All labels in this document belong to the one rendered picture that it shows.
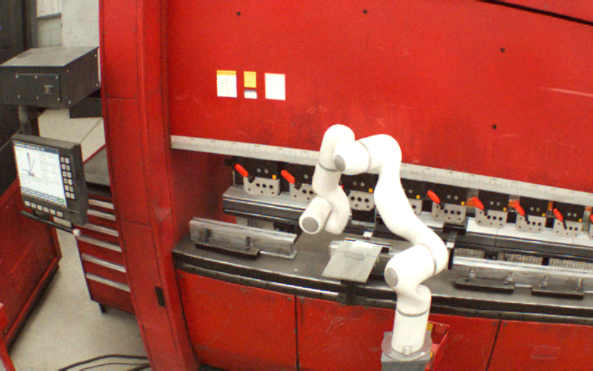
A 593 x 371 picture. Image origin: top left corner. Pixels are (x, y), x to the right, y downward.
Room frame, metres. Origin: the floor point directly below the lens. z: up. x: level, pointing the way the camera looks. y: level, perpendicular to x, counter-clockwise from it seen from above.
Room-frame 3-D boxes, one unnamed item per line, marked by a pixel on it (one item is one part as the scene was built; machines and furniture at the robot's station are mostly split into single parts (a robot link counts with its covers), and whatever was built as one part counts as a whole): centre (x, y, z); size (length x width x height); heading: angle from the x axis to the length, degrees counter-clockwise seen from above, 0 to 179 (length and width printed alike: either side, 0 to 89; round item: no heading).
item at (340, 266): (2.44, -0.22, 1.00); 0.26 x 0.18 x 0.01; 160
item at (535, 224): (2.32, -1.00, 1.26); 0.15 x 0.09 x 0.17; 70
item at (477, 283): (2.32, -0.82, 0.89); 0.30 x 0.05 x 0.03; 70
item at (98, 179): (2.77, 1.05, 1.18); 0.40 x 0.24 x 0.07; 70
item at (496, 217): (2.39, -0.81, 1.26); 0.15 x 0.09 x 0.17; 70
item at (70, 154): (2.45, 1.07, 1.42); 0.45 x 0.12 x 0.36; 66
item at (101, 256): (3.42, 1.02, 0.50); 0.50 x 0.50 x 1.00; 70
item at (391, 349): (1.84, -0.38, 1.09); 0.19 x 0.19 x 0.18
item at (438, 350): (2.11, -0.49, 0.75); 0.20 x 0.16 x 0.18; 61
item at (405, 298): (1.82, -0.35, 1.30); 0.19 x 0.12 x 0.24; 123
